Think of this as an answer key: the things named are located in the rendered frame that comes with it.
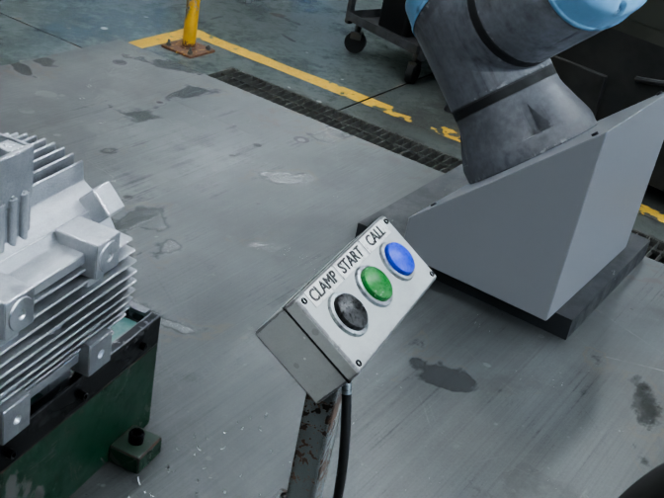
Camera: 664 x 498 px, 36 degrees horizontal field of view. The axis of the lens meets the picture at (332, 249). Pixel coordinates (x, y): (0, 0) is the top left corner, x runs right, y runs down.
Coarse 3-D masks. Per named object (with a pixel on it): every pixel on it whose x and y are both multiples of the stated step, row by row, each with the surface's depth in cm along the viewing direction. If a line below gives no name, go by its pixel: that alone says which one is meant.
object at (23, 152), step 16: (0, 144) 70; (16, 144) 71; (0, 160) 68; (16, 160) 70; (32, 160) 71; (0, 176) 69; (16, 176) 70; (32, 176) 72; (0, 192) 69; (16, 192) 71; (32, 192) 73; (0, 208) 69; (16, 208) 71; (0, 224) 70; (16, 224) 72; (0, 240) 71
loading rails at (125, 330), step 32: (128, 320) 94; (128, 352) 91; (64, 384) 83; (96, 384) 87; (128, 384) 93; (32, 416) 79; (64, 416) 84; (96, 416) 89; (128, 416) 95; (0, 448) 76; (32, 448) 81; (64, 448) 86; (96, 448) 91; (128, 448) 94; (160, 448) 96; (0, 480) 78; (32, 480) 82; (64, 480) 88
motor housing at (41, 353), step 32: (64, 160) 79; (64, 192) 78; (32, 224) 74; (0, 256) 71; (32, 256) 73; (64, 256) 74; (128, 256) 82; (64, 288) 74; (96, 288) 77; (128, 288) 83; (64, 320) 74; (96, 320) 79; (0, 352) 68; (32, 352) 72; (64, 352) 77; (0, 384) 69; (32, 384) 74
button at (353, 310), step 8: (344, 296) 73; (352, 296) 74; (336, 304) 73; (344, 304) 73; (352, 304) 73; (360, 304) 74; (336, 312) 72; (344, 312) 72; (352, 312) 73; (360, 312) 74; (344, 320) 72; (352, 320) 72; (360, 320) 73; (352, 328) 73; (360, 328) 73
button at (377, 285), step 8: (368, 272) 77; (376, 272) 78; (368, 280) 77; (376, 280) 77; (384, 280) 78; (368, 288) 76; (376, 288) 77; (384, 288) 77; (376, 296) 77; (384, 296) 77
